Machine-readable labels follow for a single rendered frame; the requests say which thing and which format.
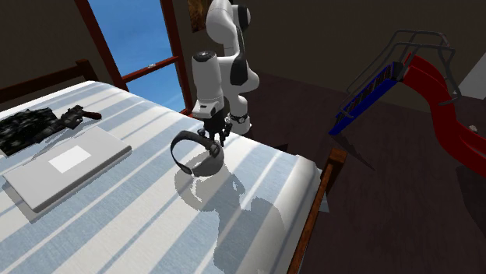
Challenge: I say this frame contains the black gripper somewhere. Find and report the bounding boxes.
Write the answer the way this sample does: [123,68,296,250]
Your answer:
[197,107,234,148]

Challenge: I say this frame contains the black headphones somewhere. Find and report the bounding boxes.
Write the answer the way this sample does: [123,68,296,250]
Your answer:
[170,130,225,177]

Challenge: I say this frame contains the red-framed window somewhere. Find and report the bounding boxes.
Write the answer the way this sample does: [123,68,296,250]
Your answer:
[74,0,194,116]

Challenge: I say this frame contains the black toy pistol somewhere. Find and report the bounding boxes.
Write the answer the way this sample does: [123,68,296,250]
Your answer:
[60,104,103,130]

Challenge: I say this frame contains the grey closed laptop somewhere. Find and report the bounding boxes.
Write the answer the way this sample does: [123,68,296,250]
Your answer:
[2,125,132,213]

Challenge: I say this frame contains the black camouflage cloth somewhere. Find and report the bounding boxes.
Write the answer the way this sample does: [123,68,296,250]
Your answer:
[0,107,66,157]

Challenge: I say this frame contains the red and blue playground slide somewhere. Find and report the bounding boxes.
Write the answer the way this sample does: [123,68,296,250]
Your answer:
[328,30,486,179]

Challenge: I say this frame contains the striped bed with wooden frame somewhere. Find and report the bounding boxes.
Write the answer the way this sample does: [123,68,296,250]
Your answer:
[0,58,348,274]

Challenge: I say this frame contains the brown wall picture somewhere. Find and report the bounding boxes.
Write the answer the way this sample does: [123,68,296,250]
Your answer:
[187,0,213,33]

